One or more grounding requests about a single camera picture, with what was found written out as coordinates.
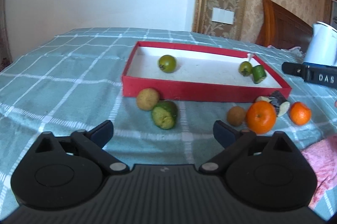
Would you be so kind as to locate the green tomato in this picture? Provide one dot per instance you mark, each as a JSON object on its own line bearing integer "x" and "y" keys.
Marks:
{"x": 245, "y": 68}
{"x": 167, "y": 63}

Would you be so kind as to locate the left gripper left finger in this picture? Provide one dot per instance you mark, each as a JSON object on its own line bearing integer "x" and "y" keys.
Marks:
{"x": 89, "y": 144}

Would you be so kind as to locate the red shallow cardboard box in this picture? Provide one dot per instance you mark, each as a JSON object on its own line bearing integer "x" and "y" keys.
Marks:
{"x": 202, "y": 73}

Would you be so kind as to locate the small orange tangerine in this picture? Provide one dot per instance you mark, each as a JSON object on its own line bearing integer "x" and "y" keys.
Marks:
{"x": 299, "y": 113}

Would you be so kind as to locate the cut green cucumber piece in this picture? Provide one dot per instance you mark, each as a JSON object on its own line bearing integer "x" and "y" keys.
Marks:
{"x": 259, "y": 74}

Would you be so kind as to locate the brown kiwi fruit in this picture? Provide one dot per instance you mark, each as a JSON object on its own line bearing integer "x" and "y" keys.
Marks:
{"x": 147, "y": 99}
{"x": 236, "y": 115}

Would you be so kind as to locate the wooden headboard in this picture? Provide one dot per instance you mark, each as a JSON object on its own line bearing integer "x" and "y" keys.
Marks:
{"x": 282, "y": 29}

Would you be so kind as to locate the white wall switch panel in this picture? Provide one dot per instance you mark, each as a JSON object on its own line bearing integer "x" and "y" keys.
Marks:
{"x": 222, "y": 16}

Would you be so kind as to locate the dark eggplant piece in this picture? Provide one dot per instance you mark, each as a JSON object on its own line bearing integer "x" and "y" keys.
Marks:
{"x": 278, "y": 101}

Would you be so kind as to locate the white electric kettle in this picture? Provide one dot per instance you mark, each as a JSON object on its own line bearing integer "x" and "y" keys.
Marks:
{"x": 322, "y": 47}

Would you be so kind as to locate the crumpled clothes on bed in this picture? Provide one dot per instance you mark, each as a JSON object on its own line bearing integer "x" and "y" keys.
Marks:
{"x": 293, "y": 50}

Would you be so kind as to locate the large orange tangerine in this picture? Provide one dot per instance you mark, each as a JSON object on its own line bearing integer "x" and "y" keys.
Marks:
{"x": 261, "y": 117}

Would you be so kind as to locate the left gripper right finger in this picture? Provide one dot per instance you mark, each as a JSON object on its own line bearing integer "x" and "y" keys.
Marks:
{"x": 234, "y": 143}

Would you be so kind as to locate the pink floral towel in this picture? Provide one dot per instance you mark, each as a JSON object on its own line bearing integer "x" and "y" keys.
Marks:
{"x": 322, "y": 158}

